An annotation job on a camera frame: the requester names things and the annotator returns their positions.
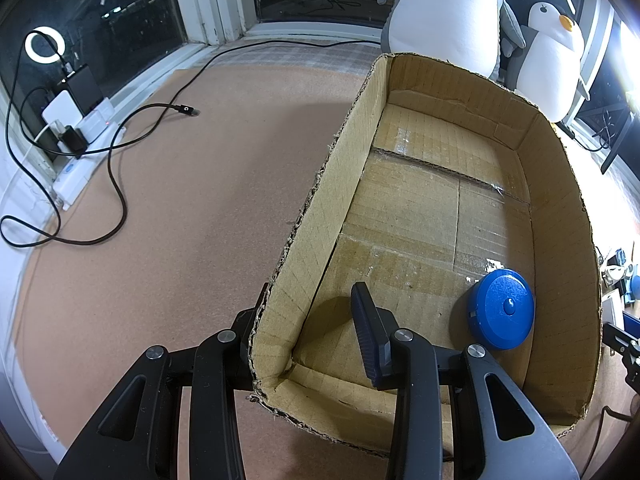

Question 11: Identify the black cable with usb plug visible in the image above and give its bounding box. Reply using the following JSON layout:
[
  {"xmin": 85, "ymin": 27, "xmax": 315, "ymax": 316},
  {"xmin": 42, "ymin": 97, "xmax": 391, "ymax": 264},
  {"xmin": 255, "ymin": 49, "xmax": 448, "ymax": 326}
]
[{"xmin": 0, "ymin": 102, "xmax": 202, "ymax": 248}]

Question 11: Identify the white ring light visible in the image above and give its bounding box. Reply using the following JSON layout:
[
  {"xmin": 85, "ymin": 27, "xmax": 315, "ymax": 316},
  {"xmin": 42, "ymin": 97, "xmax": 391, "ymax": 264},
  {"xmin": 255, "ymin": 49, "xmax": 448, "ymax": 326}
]
[{"xmin": 25, "ymin": 29, "xmax": 67, "ymax": 65}]

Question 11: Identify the white power strip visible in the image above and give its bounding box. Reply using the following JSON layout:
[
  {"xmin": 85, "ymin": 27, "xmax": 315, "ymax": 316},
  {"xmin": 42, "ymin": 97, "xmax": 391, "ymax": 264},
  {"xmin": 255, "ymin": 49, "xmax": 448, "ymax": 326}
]
[{"xmin": 52, "ymin": 102, "xmax": 128, "ymax": 211}]

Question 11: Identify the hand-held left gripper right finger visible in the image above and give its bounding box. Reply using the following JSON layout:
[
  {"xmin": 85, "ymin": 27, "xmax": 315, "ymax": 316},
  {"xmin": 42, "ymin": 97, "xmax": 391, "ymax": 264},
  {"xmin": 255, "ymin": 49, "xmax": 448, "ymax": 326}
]
[{"xmin": 350, "ymin": 281, "xmax": 581, "ymax": 480}]

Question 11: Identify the long black power cable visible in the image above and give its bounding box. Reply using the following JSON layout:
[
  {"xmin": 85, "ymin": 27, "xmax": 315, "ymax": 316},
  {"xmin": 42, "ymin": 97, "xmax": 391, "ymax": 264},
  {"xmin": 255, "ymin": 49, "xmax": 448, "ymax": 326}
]
[{"xmin": 75, "ymin": 39, "xmax": 383, "ymax": 157}]

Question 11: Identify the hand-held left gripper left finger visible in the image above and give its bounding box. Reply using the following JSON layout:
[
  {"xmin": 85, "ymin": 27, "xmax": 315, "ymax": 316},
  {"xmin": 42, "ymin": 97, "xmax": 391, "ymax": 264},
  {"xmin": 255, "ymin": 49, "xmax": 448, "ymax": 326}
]
[{"xmin": 52, "ymin": 284, "xmax": 269, "ymax": 480}]

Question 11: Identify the small white penguin plush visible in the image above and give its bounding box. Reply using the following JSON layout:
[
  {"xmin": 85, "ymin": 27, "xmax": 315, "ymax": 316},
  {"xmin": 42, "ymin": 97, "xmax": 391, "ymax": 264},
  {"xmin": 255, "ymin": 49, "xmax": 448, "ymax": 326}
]
[{"xmin": 500, "ymin": 1, "xmax": 591, "ymax": 123}]

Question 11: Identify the white window frame post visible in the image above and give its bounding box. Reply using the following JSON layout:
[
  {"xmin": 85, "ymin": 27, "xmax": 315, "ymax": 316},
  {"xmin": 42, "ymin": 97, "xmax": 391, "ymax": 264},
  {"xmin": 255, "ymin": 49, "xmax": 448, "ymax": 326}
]
[{"xmin": 170, "ymin": 0, "xmax": 261, "ymax": 47}]

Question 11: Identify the black plug adapter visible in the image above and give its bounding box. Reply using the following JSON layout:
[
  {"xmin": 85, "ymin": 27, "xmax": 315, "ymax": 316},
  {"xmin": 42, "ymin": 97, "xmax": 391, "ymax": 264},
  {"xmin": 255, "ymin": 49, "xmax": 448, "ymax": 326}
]
[{"xmin": 57, "ymin": 127, "xmax": 88, "ymax": 156}]

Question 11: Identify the black power bank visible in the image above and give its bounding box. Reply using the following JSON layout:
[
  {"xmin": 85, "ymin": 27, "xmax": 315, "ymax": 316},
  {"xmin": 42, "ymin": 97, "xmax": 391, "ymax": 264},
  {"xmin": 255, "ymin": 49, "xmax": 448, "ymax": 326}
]
[{"xmin": 56, "ymin": 64, "xmax": 105, "ymax": 111}]

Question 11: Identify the small round white blue object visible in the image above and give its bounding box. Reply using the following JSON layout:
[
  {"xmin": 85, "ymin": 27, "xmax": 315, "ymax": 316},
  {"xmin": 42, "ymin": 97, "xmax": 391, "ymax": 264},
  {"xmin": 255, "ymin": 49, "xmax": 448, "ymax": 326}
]
[{"xmin": 597, "ymin": 247, "xmax": 631, "ymax": 291}]

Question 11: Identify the blue round tape measure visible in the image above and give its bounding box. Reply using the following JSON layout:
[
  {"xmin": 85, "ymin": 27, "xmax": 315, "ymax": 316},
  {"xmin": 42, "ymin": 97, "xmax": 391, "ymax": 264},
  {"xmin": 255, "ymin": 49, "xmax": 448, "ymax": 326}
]
[{"xmin": 466, "ymin": 269, "xmax": 536, "ymax": 351}]

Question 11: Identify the cardboard box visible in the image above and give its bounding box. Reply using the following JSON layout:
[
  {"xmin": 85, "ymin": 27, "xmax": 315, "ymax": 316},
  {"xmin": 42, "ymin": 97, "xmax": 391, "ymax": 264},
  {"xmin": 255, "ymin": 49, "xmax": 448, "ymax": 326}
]
[{"xmin": 247, "ymin": 51, "xmax": 607, "ymax": 457}]

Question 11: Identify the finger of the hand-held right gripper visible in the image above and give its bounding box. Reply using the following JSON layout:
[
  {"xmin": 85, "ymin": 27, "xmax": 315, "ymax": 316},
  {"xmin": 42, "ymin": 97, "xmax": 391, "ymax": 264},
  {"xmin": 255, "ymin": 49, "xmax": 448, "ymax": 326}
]
[{"xmin": 602, "ymin": 320, "xmax": 640, "ymax": 392}]

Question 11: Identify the large grey white penguin plush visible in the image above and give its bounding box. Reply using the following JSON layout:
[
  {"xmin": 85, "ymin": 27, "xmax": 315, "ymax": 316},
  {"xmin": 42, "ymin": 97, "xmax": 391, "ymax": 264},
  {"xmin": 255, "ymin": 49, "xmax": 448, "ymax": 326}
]
[{"xmin": 375, "ymin": 0, "xmax": 526, "ymax": 81}]

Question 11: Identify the white square charger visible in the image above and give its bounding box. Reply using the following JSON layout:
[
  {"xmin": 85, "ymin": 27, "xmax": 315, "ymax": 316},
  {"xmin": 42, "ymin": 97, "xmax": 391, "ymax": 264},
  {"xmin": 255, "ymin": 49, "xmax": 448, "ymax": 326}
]
[{"xmin": 41, "ymin": 91, "xmax": 83, "ymax": 126}]

